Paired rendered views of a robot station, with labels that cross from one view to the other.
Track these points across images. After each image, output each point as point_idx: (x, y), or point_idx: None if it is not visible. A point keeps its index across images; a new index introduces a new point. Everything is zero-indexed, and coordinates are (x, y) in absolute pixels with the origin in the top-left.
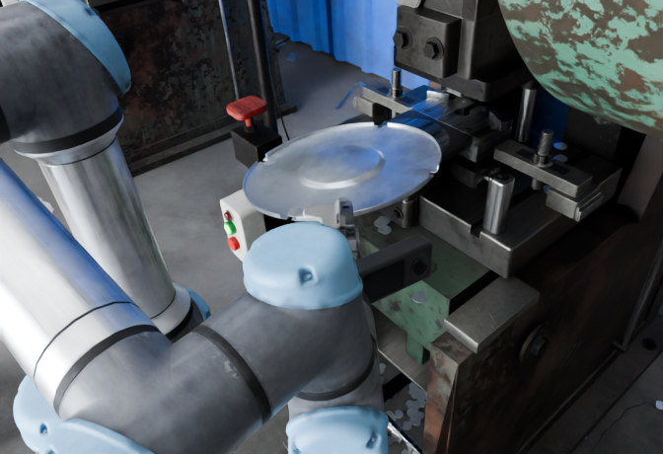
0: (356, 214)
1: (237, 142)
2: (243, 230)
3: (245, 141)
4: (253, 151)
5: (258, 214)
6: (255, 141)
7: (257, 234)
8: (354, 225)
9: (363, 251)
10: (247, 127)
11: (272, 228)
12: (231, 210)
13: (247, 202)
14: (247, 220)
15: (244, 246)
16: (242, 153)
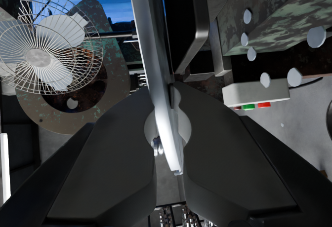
0: (157, 88)
1: (191, 80)
2: (251, 102)
3: (188, 78)
4: (194, 75)
5: (241, 86)
6: (187, 72)
7: (260, 90)
8: (270, 6)
9: None
10: (181, 73)
11: (261, 71)
12: (232, 105)
13: (229, 92)
14: (243, 98)
15: (267, 101)
16: (199, 78)
